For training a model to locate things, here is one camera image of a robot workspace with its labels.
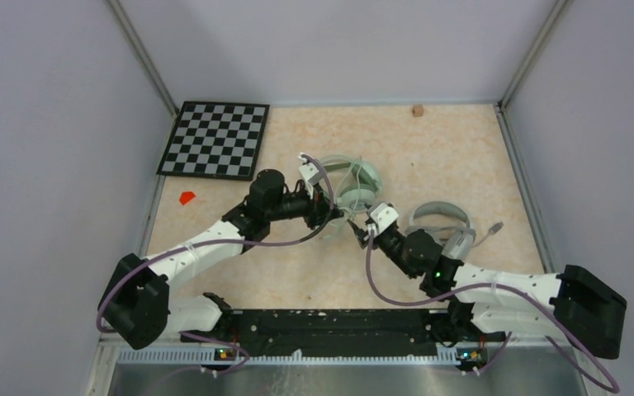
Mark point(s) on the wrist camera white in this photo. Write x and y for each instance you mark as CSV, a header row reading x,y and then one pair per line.
x,y
310,173
380,217

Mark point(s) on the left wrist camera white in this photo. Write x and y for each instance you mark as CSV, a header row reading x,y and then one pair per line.
x,y
310,173

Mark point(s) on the small red block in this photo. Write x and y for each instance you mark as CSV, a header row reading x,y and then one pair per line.
x,y
186,197

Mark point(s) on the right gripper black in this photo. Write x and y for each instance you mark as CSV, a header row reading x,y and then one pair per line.
x,y
361,233

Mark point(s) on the white gaming headphones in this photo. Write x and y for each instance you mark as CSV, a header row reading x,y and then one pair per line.
x,y
448,224

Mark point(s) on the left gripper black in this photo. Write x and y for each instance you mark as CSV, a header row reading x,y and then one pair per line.
x,y
319,211

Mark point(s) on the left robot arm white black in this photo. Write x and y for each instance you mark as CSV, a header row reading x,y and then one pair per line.
x,y
135,304

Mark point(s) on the black white checkerboard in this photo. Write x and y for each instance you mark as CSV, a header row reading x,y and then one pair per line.
x,y
217,140

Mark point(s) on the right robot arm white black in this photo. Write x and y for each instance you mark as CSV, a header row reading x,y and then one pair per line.
x,y
574,303

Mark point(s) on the mint green headphones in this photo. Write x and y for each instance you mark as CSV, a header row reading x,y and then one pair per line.
x,y
360,185

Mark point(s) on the small wooden cube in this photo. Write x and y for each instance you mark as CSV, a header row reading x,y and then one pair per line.
x,y
417,110

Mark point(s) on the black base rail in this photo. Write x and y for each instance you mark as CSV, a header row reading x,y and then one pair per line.
x,y
346,332

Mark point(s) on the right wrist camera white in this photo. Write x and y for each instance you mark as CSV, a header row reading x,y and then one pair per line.
x,y
380,217

